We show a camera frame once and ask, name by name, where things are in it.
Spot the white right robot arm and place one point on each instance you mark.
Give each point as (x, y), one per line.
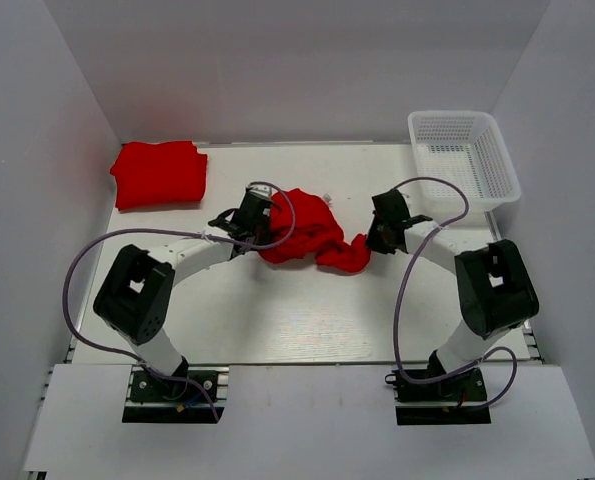
(495, 292)

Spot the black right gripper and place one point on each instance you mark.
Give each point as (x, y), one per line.
(378, 238)

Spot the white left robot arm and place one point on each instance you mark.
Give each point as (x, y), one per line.
(135, 295)

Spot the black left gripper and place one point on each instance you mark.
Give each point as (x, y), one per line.
(259, 226)

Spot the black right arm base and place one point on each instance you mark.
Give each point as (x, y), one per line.
(466, 387)

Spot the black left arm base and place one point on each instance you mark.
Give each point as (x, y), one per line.
(146, 388)

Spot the red folded t shirt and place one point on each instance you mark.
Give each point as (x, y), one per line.
(149, 175)

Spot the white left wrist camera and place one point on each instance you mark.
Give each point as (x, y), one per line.
(260, 189)

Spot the red t shirt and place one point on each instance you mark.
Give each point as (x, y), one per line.
(318, 234)
(149, 175)

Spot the white plastic mesh basket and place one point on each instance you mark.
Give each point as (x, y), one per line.
(466, 149)

